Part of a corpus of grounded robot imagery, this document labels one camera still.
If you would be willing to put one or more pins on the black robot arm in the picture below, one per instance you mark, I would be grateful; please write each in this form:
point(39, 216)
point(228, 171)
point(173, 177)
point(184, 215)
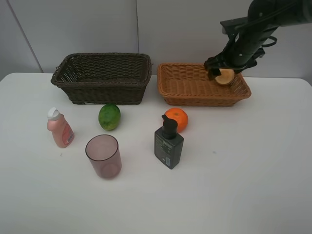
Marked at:
point(248, 36)

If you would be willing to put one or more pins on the red yellow half peach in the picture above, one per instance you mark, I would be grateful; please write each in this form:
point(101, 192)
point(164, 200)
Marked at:
point(226, 77)

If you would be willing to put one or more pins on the orange wicker basket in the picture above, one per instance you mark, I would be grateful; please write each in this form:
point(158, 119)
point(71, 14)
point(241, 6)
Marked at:
point(187, 84)

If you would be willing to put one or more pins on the green lime fruit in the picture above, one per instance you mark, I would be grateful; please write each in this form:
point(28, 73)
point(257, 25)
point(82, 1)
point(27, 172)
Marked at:
point(109, 117)

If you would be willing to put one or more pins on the translucent pink plastic cup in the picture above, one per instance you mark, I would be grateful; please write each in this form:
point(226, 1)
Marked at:
point(103, 153)

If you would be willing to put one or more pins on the orange tangerine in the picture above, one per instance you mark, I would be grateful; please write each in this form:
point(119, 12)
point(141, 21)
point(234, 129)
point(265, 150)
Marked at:
point(179, 116)

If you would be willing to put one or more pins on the dark green pump bottle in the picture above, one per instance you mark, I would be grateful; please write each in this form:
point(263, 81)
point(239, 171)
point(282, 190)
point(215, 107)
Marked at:
point(168, 143)

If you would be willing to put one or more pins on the pink bottle white cap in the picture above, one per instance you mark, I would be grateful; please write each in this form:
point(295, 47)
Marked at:
point(62, 133)

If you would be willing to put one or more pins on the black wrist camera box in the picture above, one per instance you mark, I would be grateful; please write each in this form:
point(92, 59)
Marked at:
point(229, 26)

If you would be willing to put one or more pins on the dark brown wicker basket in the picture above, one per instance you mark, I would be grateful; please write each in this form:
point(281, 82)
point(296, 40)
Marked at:
point(102, 78)

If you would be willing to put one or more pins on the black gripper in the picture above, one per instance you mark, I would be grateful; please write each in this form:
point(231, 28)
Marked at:
point(238, 55)

